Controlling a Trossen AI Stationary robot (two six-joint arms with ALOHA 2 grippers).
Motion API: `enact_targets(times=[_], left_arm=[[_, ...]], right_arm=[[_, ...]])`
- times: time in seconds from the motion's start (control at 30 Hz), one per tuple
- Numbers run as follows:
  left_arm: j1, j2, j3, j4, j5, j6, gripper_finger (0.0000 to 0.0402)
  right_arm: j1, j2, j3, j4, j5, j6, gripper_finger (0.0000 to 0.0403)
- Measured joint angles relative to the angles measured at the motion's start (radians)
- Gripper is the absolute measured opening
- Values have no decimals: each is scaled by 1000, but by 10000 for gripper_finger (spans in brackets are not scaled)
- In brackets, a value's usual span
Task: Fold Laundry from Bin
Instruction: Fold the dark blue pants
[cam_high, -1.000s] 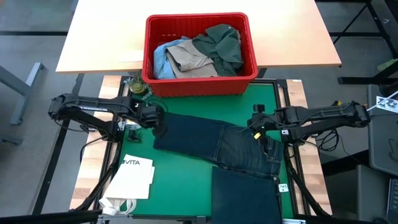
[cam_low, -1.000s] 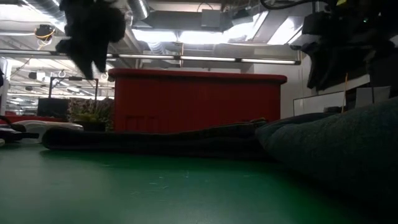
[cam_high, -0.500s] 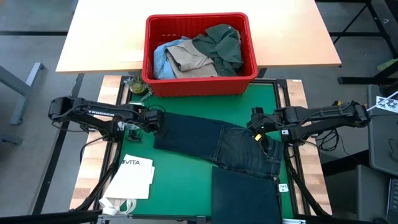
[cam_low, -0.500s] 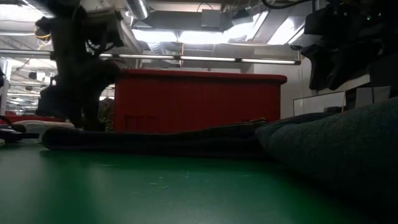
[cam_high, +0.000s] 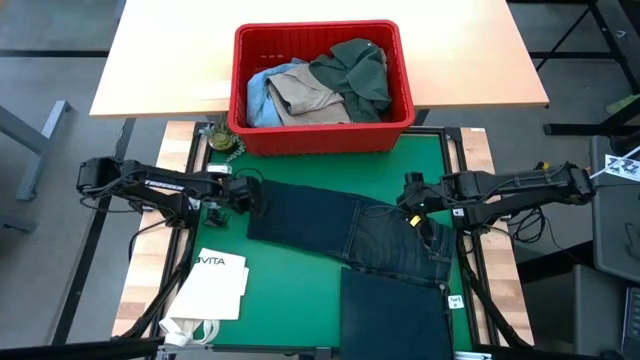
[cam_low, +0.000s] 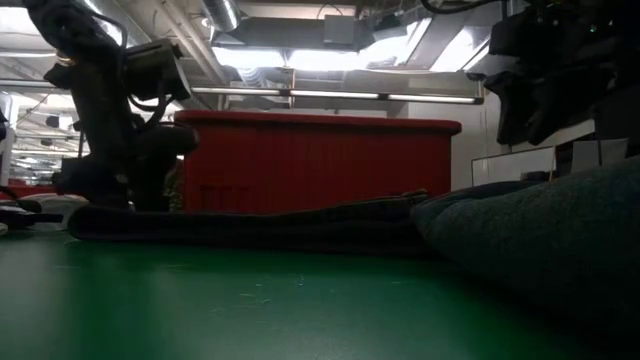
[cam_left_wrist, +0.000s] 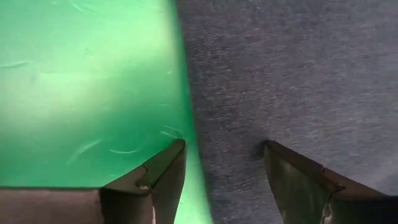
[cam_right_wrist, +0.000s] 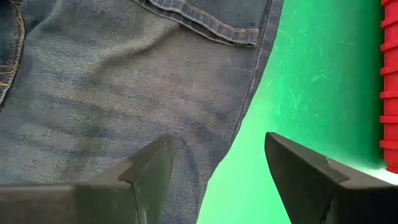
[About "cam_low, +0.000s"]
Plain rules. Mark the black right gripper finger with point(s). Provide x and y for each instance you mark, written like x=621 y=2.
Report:
x=565 y=107
x=512 y=105

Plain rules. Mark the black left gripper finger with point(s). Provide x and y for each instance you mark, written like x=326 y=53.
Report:
x=152 y=185
x=109 y=202

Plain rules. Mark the dark blue denim jeans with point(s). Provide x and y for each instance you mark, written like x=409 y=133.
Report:
x=525 y=235

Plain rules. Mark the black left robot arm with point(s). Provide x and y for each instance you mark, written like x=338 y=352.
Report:
x=95 y=100

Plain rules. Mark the red plastic laundry bin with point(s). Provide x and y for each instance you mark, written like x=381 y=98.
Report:
x=320 y=160

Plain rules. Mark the small potted succulent plant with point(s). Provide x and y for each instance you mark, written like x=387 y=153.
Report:
x=175 y=190

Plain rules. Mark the white box with orange label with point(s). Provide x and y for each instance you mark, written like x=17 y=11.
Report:
x=60 y=204

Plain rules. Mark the green table mat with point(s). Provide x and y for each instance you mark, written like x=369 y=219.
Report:
x=250 y=310

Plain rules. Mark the dark ceiling box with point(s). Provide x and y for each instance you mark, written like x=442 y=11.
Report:
x=347 y=32

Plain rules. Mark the long strip ceiling light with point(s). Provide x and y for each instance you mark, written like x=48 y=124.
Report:
x=330 y=94

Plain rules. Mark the round metal ceiling duct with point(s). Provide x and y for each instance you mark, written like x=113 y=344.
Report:
x=222 y=14

